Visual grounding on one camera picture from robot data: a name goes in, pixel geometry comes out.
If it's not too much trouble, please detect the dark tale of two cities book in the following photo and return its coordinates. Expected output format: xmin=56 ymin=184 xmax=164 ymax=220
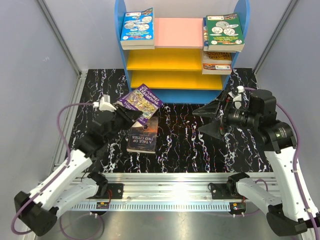
xmin=126 ymin=116 xmax=159 ymax=154

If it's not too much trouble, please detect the light blue 26-storey book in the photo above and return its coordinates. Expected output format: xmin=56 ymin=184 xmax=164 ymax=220
xmin=120 ymin=7 xmax=155 ymax=47

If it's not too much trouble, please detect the aluminium mounting rail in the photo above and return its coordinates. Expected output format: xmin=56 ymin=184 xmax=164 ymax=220
xmin=37 ymin=171 xmax=278 ymax=202

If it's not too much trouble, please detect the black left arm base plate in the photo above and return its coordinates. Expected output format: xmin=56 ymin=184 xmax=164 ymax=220
xmin=93 ymin=183 xmax=124 ymax=200

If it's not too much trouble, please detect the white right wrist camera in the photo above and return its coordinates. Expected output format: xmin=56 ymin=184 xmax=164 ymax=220
xmin=228 ymin=85 xmax=245 ymax=109

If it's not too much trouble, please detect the purple treehouse book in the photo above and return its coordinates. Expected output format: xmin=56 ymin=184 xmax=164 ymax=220
xmin=116 ymin=83 xmax=163 ymax=127

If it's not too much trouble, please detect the blue 91-storey treehouse book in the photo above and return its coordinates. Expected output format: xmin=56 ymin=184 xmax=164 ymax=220
xmin=202 ymin=17 xmax=209 ymax=51

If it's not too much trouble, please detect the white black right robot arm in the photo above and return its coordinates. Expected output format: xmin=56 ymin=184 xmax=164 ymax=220
xmin=193 ymin=86 xmax=320 ymax=237

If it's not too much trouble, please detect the lime green treehouse book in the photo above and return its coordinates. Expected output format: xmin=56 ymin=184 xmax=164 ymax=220
xmin=122 ymin=45 xmax=155 ymax=50

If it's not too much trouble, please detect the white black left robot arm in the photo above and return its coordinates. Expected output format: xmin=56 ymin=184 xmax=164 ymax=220
xmin=11 ymin=102 xmax=142 ymax=237

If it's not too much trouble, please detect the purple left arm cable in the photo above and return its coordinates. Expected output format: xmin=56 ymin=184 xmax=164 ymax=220
xmin=10 ymin=102 xmax=106 ymax=240

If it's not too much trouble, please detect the yellow 130-storey treehouse book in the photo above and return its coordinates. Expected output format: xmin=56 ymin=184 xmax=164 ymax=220
xmin=201 ymin=51 xmax=232 ymax=75

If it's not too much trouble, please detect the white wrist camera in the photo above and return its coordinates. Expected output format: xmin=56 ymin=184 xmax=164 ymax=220
xmin=228 ymin=85 xmax=245 ymax=109
xmin=93 ymin=94 xmax=116 ymax=112

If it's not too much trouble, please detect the small circuit board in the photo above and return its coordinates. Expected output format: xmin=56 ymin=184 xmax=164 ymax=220
xmin=230 ymin=202 xmax=247 ymax=213
xmin=96 ymin=201 xmax=110 ymax=210

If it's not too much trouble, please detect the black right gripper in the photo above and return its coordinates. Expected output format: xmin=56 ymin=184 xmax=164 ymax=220
xmin=193 ymin=90 xmax=260 ymax=139

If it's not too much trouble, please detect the blue pink yellow bookshelf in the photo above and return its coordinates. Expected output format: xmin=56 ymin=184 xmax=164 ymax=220
xmin=114 ymin=0 xmax=251 ymax=104

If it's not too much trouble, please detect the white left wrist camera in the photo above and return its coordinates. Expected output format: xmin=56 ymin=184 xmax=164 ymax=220
xmin=93 ymin=94 xmax=116 ymax=112

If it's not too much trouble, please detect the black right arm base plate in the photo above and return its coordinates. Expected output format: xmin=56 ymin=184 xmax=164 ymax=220
xmin=207 ymin=182 xmax=243 ymax=200

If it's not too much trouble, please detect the left small circuit board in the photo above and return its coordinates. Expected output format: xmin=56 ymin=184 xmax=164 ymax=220
xmin=96 ymin=201 xmax=110 ymax=210

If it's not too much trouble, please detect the slotted grey cable duct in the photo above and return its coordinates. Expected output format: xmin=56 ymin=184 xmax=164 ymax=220
xmin=71 ymin=201 xmax=231 ymax=212

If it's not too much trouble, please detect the right small circuit board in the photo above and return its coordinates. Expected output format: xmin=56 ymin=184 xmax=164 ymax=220
xmin=230 ymin=202 xmax=247 ymax=213

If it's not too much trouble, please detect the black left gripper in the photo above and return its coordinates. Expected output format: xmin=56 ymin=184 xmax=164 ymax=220
xmin=104 ymin=103 xmax=143 ymax=143

